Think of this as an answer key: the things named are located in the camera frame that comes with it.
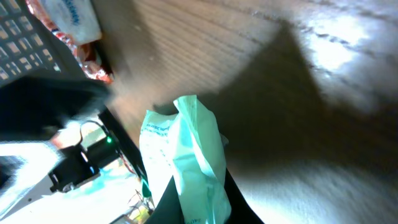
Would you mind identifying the red chocolate bar wrapper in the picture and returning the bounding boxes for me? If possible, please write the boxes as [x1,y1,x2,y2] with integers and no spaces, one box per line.
[25,0,114,84]

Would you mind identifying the grey plastic mesh basket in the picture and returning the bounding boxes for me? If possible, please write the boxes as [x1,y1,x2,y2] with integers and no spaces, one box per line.
[1,0,62,86]

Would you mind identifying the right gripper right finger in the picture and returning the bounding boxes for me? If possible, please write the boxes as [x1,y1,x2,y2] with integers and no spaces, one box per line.
[224,169,264,224]

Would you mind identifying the orange tissue pack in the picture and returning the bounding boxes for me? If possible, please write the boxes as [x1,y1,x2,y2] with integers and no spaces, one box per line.
[40,0,102,45]

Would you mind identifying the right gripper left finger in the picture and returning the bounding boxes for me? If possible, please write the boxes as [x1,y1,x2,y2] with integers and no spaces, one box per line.
[145,177,185,224]

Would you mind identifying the teal wet wipes pack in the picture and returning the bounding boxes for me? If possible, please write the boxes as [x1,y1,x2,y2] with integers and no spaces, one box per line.
[139,95,231,223]

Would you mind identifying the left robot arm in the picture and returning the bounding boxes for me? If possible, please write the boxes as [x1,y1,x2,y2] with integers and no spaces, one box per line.
[1,77,111,218]

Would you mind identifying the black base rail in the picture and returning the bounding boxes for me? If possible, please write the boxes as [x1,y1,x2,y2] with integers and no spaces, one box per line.
[98,108,147,180]

